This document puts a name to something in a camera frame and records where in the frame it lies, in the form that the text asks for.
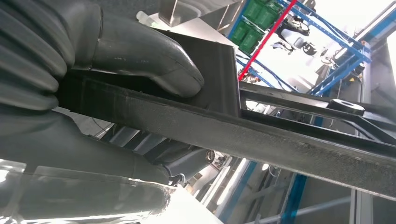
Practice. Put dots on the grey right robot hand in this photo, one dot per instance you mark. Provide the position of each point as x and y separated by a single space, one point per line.
123 46

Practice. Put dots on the stainless steel workbench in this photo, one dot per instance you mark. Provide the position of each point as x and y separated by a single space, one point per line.
191 10

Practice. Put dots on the blue metal shelf rack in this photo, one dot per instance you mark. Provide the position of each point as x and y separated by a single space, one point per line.
340 71

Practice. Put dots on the green plastic bin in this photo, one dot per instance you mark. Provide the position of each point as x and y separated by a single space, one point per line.
255 9
240 32
269 15
252 41

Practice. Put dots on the blue metal frame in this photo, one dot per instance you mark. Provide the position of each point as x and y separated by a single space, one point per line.
294 201

